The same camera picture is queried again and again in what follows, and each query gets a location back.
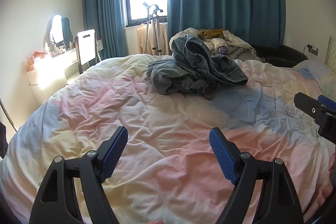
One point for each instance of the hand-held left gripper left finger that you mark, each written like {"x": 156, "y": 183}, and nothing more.
{"x": 114, "y": 155}

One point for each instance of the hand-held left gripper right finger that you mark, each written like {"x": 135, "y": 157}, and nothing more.
{"x": 223, "y": 155}

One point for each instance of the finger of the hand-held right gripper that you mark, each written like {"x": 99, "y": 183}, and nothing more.
{"x": 304, "y": 104}

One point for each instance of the grey-blue denim jeans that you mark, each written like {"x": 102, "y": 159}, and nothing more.
{"x": 183, "y": 77}

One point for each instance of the person's right hand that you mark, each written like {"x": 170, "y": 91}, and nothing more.
{"x": 324, "y": 192}

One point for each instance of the pastel pillow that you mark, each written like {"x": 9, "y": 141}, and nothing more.
{"x": 312, "y": 66}

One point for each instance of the black sofa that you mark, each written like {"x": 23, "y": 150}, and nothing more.
{"x": 283, "y": 53}

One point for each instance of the quilted cream pillow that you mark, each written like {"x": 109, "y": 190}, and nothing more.
{"x": 332, "y": 53}

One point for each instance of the pastel patchwork bed blanket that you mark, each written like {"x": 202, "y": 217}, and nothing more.
{"x": 157, "y": 113}

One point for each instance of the grey quilted jacket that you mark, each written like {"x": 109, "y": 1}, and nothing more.
{"x": 244, "y": 53}

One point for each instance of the white crumpled cloth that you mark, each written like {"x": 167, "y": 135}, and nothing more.
{"x": 236, "y": 39}

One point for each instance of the white dressing table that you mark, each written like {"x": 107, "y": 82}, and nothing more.
{"x": 52, "y": 74}

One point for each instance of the white garment with purple patch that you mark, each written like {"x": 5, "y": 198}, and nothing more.
{"x": 219, "y": 45}

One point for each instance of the curved metal rod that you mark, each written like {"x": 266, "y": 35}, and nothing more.
{"x": 9, "y": 116}

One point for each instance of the dark object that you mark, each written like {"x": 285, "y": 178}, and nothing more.
{"x": 3, "y": 140}

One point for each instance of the white folding chair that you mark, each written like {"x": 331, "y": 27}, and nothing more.
{"x": 86, "y": 45}

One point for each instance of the mustard yellow cloth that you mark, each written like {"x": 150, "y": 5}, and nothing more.
{"x": 212, "y": 33}

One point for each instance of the group of toiletry bottles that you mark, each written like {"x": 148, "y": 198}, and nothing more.
{"x": 39, "y": 56}

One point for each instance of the beige hanging garment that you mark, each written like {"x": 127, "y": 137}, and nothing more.
{"x": 164, "y": 40}

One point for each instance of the garment steamer stand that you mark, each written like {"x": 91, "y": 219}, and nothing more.
{"x": 157, "y": 29}

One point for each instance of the wavy-edged mirror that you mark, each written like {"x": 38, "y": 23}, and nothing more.
{"x": 57, "y": 29}

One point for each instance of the narrow teal curtain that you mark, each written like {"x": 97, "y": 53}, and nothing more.
{"x": 105, "y": 3}

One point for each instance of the dark wall socket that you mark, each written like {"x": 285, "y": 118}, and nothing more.
{"x": 314, "y": 50}

